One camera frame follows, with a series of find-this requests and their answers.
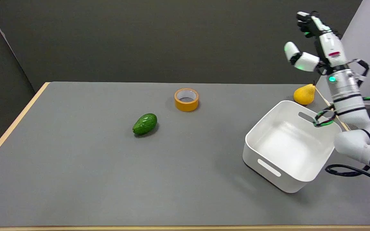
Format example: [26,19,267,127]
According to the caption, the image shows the yellow tape roll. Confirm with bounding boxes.
[174,88,200,112]

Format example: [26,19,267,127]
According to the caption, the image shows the white plastic bin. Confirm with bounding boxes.
[242,100,343,193]

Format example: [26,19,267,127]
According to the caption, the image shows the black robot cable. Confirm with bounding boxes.
[325,164,370,191]

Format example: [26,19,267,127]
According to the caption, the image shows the green avocado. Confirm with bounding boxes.
[132,113,158,135]

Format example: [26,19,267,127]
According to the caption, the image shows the yellow pear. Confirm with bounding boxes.
[293,81,316,106]

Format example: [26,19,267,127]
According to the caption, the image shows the green black cable loop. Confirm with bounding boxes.
[313,108,337,127]

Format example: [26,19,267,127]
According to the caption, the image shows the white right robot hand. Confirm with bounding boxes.
[284,11,348,72]

